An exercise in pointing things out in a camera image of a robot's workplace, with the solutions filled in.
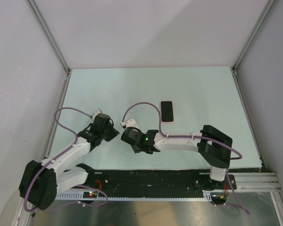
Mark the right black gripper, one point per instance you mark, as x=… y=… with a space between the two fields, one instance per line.
x=136 y=149

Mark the black smartphone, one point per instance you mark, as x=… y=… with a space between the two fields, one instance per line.
x=167 y=111

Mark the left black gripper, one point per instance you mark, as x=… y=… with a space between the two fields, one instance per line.
x=113 y=133

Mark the grey slotted cable duct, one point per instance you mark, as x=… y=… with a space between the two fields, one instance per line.
x=91 y=195

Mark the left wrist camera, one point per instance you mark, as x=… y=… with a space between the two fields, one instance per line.
x=98 y=111

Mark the aluminium frame post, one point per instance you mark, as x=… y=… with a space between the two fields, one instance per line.
x=261 y=21
x=48 y=34

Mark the left aluminium frame post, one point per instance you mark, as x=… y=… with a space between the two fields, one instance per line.
x=48 y=34

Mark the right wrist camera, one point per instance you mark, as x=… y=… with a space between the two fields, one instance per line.
x=129 y=123

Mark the right aluminium frame post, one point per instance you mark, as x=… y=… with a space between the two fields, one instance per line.
x=261 y=21

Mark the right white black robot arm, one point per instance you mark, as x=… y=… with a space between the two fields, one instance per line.
x=212 y=144

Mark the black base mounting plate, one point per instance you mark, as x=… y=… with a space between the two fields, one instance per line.
x=157 y=182

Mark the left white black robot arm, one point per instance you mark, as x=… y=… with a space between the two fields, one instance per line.
x=43 y=181

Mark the pink phone case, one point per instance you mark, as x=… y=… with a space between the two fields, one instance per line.
x=173 y=117

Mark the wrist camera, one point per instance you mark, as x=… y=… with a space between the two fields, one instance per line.
x=98 y=111
x=129 y=123

